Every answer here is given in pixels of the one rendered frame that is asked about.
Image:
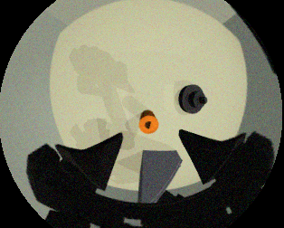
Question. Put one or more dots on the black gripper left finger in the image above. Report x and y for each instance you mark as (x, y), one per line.
(95, 162)

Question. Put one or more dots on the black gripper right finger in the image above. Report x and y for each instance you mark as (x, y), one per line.
(208, 155)

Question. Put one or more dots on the orange knob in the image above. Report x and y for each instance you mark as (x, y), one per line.
(148, 122)

